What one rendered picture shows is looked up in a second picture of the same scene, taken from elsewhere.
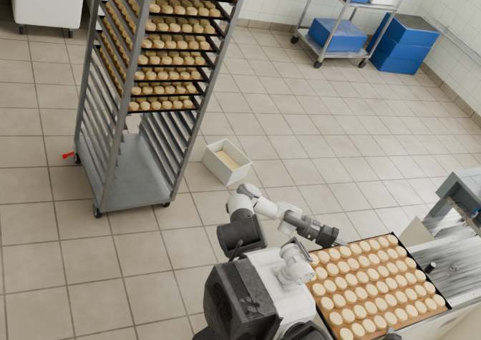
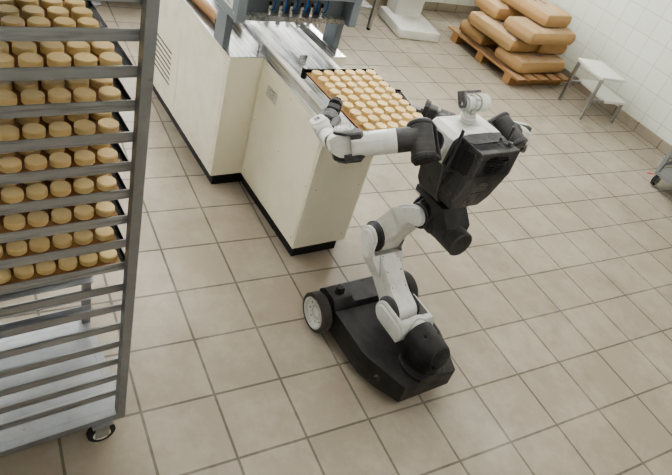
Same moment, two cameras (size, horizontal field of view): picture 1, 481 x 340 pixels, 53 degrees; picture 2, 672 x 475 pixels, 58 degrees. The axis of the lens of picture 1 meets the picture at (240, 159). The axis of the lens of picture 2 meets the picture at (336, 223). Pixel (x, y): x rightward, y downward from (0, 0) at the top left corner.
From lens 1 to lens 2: 2.33 m
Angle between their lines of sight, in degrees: 68
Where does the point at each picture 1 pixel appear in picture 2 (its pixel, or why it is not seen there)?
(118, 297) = (245, 397)
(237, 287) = (492, 147)
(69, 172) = not seen: outside the picture
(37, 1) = not seen: outside the picture
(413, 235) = (237, 74)
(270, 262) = (456, 125)
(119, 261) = (188, 400)
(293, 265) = (483, 102)
